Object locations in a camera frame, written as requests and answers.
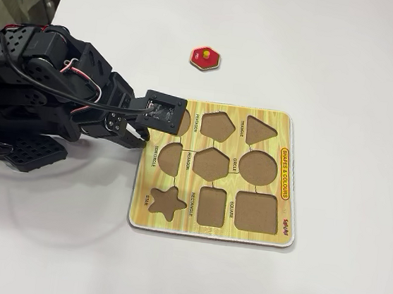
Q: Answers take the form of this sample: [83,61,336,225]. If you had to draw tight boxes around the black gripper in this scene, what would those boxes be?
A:
[75,68,157,152]

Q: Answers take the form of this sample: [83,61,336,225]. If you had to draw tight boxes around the red hexagon piece yellow pin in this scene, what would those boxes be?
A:
[186,44,223,74]

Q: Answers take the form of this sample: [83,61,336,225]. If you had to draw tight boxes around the wooden shape puzzle board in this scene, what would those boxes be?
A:
[125,93,310,250]

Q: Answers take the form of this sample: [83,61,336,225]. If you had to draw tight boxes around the metal pole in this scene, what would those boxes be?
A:
[37,0,56,21]

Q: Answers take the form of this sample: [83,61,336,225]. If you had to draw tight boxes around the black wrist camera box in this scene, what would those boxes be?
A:
[127,87,189,137]

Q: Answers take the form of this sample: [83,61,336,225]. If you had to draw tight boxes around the red white servo wires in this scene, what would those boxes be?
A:
[58,56,107,104]

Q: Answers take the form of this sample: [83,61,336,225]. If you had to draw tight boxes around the black camera cable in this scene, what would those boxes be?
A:
[0,30,159,116]

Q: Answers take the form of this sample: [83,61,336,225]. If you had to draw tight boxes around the black grid base plate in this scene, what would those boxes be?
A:
[1,130,71,178]

